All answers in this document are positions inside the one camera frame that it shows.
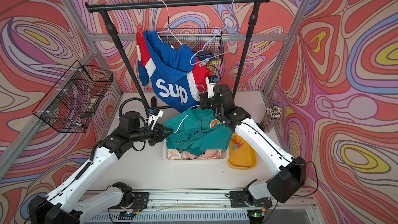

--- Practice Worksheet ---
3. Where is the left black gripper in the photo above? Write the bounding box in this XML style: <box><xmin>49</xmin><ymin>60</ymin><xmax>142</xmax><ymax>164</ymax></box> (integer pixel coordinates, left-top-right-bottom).
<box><xmin>129</xmin><ymin>123</ymin><xmax>174</xmax><ymax>145</ymax></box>

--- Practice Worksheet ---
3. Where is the pink printed jacket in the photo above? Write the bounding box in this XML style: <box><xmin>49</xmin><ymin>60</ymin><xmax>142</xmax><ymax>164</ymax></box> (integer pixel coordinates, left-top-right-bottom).
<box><xmin>167</xmin><ymin>148</ymin><xmax>225</xmax><ymax>161</ymax></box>

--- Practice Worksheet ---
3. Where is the green jacket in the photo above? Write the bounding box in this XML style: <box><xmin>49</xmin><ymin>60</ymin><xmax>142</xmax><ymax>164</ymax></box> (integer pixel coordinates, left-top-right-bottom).
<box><xmin>164</xmin><ymin>109</ymin><xmax>233</xmax><ymax>157</ymax></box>

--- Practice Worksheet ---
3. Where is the blue red white jacket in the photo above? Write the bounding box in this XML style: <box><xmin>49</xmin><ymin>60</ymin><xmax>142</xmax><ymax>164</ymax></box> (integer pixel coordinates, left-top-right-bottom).
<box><xmin>136</xmin><ymin>31</ymin><xmax>212</xmax><ymax>113</ymax></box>

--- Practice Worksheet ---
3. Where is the light blue hanger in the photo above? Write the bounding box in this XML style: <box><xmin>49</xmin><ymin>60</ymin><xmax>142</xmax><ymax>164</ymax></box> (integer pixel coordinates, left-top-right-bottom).
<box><xmin>189</xmin><ymin>0</ymin><xmax>236</xmax><ymax>66</ymax></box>

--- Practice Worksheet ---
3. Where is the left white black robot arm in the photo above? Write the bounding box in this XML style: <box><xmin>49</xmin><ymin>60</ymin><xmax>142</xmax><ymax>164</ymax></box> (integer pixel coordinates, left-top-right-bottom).
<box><xmin>28</xmin><ymin>97</ymin><xmax>172</xmax><ymax>224</ymax></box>

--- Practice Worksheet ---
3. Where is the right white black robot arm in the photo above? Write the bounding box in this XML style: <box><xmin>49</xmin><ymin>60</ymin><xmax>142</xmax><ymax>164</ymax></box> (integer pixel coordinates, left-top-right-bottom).
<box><xmin>200</xmin><ymin>85</ymin><xmax>307</xmax><ymax>203</ymax></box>

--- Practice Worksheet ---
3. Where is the pink hanger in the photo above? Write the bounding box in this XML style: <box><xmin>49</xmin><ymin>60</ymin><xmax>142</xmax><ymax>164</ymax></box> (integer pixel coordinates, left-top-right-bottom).
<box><xmin>157</xmin><ymin>0</ymin><xmax>182</xmax><ymax>46</ymax></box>

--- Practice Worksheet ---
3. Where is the white perforated plastic basket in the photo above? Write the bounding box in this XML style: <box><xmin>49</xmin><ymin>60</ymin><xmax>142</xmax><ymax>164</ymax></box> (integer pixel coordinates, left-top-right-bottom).
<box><xmin>163</xmin><ymin>141</ymin><xmax>228</xmax><ymax>163</ymax></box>

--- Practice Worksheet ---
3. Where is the white grey clothespin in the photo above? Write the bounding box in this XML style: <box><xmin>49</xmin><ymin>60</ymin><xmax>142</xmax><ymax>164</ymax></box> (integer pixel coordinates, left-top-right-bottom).
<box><xmin>199</xmin><ymin>58</ymin><xmax>209</xmax><ymax>67</ymax></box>

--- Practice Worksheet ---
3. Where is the cup of coloured pencils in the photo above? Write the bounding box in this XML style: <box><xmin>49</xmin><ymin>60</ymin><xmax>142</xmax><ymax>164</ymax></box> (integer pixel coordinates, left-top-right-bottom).
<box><xmin>264</xmin><ymin>105</ymin><xmax>282</xmax><ymax>133</ymax></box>

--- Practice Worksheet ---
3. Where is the yellow plastic tray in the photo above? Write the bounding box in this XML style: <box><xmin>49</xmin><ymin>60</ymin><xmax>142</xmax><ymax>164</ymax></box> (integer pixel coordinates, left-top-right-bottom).
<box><xmin>227</xmin><ymin>133</ymin><xmax>257</xmax><ymax>170</ymax></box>

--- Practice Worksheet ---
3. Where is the red clothespin on blue jacket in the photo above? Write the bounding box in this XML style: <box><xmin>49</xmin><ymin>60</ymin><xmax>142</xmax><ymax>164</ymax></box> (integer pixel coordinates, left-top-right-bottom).
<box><xmin>136</xmin><ymin>23</ymin><xmax>144</xmax><ymax>36</ymax></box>

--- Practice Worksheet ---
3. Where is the black clothes rack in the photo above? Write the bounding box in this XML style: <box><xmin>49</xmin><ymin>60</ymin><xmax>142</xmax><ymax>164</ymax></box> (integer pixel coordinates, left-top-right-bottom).
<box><xmin>85</xmin><ymin>0</ymin><xmax>271</xmax><ymax>108</ymax></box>

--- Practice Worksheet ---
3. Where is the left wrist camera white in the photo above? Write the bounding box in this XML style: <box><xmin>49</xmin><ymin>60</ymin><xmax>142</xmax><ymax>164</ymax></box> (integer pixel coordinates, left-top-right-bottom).
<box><xmin>147</xmin><ymin>107</ymin><xmax>164</xmax><ymax>130</ymax></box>

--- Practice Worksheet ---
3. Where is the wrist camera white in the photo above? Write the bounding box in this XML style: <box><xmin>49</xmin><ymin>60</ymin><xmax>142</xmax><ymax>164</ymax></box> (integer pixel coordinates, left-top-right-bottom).
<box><xmin>205</xmin><ymin>75</ymin><xmax>218</xmax><ymax>98</ymax></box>
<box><xmin>147</xmin><ymin>107</ymin><xmax>164</xmax><ymax>130</ymax></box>

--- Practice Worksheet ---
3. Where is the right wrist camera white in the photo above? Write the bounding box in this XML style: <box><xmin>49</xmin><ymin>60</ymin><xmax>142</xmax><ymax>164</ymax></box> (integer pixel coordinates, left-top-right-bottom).
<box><xmin>205</xmin><ymin>75</ymin><xmax>218</xmax><ymax>98</ymax></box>

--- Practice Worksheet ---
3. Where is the black wire basket back wall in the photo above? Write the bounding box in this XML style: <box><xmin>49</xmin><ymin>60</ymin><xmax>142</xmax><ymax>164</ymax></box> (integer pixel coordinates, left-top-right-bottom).
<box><xmin>159</xmin><ymin>28</ymin><xmax>224</xmax><ymax>65</ymax></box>

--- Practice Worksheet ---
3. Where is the black wire basket wall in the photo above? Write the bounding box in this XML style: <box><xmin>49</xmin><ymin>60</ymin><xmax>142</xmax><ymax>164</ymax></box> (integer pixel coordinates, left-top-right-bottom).
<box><xmin>159</xmin><ymin>28</ymin><xmax>224</xmax><ymax>65</ymax></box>
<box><xmin>32</xmin><ymin>61</ymin><xmax>114</xmax><ymax>133</ymax></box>

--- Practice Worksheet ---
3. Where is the black wire basket left wall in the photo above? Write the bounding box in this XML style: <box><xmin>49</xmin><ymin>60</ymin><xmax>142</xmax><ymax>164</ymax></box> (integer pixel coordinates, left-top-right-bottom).
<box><xmin>32</xmin><ymin>61</ymin><xmax>114</xmax><ymax>133</ymax></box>

